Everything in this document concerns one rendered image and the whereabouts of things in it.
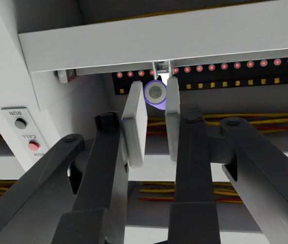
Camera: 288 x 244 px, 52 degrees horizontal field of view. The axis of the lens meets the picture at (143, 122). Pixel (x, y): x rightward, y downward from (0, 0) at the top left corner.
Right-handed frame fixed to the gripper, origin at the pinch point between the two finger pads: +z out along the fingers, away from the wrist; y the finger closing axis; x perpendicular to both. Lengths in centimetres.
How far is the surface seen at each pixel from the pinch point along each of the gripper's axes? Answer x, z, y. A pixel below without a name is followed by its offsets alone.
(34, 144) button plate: -10.3, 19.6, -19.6
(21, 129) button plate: -7.8, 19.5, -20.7
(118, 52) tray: 1.9, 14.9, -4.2
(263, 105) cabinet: -15.1, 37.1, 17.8
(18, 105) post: -3.8, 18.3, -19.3
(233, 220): -37.0, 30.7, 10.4
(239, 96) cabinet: -12.9, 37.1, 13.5
